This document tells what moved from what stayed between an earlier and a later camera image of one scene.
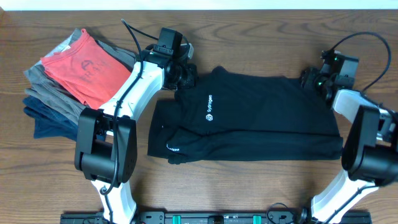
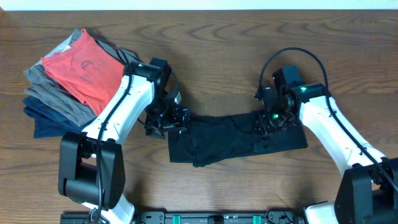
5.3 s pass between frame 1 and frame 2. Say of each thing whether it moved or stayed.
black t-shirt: moved
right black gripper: moved
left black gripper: moved
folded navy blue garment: stayed
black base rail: stayed
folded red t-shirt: stayed
